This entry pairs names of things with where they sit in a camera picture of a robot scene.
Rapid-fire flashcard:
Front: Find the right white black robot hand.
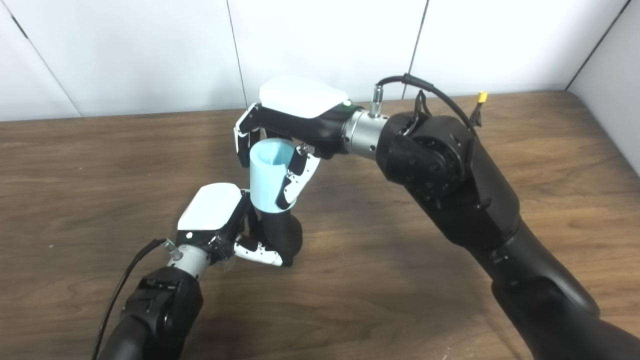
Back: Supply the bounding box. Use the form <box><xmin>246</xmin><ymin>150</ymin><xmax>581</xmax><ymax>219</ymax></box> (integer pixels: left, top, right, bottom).
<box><xmin>232</xmin><ymin>75</ymin><xmax>359</xmax><ymax>211</ymax></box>

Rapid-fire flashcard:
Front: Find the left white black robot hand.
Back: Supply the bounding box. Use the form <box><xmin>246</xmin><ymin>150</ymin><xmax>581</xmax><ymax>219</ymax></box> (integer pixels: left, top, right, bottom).
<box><xmin>175</xmin><ymin>182</ymin><xmax>286</xmax><ymax>268</ymax></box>

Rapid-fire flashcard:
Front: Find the light-blue hose piece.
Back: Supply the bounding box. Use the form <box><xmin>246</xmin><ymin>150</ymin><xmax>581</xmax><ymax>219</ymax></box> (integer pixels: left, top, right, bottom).
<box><xmin>248</xmin><ymin>138</ymin><xmax>299</xmax><ymax>214</ymax></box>

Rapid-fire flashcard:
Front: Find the black flared nozzle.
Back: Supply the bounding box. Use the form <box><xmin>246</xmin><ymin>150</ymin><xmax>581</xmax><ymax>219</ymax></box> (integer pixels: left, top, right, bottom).
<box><xmin>254</xmin><ymin>207</ymin><xmax>304</xmax><ymax>268</ymax></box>

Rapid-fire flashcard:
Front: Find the black panel hinge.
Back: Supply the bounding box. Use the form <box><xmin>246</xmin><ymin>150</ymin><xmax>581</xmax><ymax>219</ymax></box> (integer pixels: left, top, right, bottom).
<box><xmin>10</xmin><ymin>15</ymin><xmax>30</xmax><ymax>41</ymax></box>

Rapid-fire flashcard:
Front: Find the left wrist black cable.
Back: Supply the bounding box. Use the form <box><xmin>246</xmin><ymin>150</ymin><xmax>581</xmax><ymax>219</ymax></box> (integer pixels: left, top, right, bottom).
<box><xmin>91</xmin><ymin>237</ymin><xmax>177</xmax><ymax>360</ymax></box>

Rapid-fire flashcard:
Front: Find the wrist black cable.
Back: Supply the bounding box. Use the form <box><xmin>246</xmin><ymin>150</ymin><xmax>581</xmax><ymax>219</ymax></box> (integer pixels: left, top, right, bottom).
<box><xmin>91</xmin><ymin>237</ymin><xmax>177</xmax><ymax>360</ymax></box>
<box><xmin>368</xmin><ymin>73</ymin><xmax>482</xmax><ymax>137</ymax></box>

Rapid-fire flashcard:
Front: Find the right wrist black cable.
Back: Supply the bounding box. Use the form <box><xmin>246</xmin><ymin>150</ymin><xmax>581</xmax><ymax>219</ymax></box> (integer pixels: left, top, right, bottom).
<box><xmin>368</xmin><ymin>73</ymin><xmax>482</xmax><ymax>137</ymax></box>

